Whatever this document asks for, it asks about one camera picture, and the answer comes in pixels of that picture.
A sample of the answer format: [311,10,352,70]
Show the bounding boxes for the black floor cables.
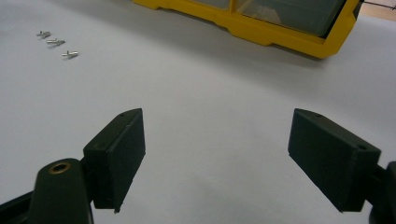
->
[362,0,396,10]

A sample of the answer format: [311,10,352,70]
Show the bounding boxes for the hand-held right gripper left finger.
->
[82,107,147,215]

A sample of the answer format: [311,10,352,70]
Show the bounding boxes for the yellow and black organizer cabinet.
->
[132,0,364,60]

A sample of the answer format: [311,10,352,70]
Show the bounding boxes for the white table mat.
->
[0,0,396,224]

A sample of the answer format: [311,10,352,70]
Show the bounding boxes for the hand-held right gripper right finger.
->
[287,107,382,214]

